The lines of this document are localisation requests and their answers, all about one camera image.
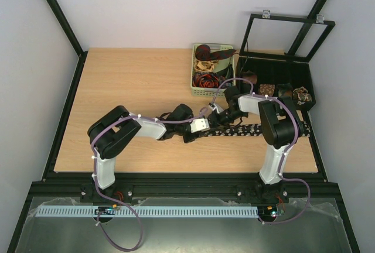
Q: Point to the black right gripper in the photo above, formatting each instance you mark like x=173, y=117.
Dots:
x=215, y=119

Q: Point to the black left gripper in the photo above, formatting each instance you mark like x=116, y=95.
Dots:
x=186, y=139

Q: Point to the black white floral tie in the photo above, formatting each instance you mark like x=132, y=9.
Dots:
x=251, y=130

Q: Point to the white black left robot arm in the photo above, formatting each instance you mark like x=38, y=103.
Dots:
x=113, y=132

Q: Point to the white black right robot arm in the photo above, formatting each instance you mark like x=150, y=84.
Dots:
x=280, y=126

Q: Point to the red navy striped tie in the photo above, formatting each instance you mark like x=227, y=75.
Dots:
x=204, y=79

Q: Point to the beige patterned tie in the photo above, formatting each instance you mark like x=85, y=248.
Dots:
x=205, y=66

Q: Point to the light green plastic basket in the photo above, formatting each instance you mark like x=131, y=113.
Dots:
x=212, y=92

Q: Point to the red dotted rolled tie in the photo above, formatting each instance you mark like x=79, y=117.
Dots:
x=266, y=89

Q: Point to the black tie storage box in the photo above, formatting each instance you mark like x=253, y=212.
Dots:
x=275, y=72

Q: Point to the dark red rolled tie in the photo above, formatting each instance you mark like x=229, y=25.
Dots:
x=203, y=53

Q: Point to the brown patterned rolled tie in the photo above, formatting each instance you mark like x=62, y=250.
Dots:
x=301, y=94

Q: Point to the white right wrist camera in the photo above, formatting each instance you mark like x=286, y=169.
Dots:
x=215, y=107

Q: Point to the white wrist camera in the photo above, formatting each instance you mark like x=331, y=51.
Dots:
x=215, y=107
x=199, y=124

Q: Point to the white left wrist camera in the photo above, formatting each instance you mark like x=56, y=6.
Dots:
x=199, y=124

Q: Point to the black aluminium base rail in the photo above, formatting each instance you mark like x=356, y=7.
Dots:
x=130, y=187

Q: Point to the light blue slotted cable duct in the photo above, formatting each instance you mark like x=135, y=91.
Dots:
x=150, y=211

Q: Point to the black right frame post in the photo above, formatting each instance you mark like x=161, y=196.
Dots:
x=316, y=10

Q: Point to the black frame post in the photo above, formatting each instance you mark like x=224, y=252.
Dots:
x=64, y=23
x=316, y=10

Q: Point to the black left frame post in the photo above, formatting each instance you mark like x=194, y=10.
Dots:
x=64, y=23

